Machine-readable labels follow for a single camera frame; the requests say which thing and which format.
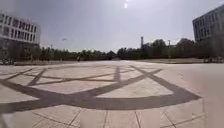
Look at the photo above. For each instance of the person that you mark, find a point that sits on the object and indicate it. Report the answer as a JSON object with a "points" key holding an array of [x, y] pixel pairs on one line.
{"points": [[78, 59]]}

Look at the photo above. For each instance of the tall thin tower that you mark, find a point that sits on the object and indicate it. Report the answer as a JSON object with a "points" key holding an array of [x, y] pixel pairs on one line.
{"points": [[141, 41]]}

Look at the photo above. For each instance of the row of trees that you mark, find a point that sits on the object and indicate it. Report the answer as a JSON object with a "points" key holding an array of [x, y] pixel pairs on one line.
{"points": [[156, 50]]}

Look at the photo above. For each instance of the grass strip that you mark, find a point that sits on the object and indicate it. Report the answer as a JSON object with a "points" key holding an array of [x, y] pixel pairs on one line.
{"points": [[173, 61]]}

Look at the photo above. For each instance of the white building with dark windows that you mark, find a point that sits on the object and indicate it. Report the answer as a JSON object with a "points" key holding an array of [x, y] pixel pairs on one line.
{"points": [[20, 30]]}

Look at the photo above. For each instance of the grey multi-storey building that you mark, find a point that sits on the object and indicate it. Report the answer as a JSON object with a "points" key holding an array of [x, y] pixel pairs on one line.
{"points": [[210, 23]]}

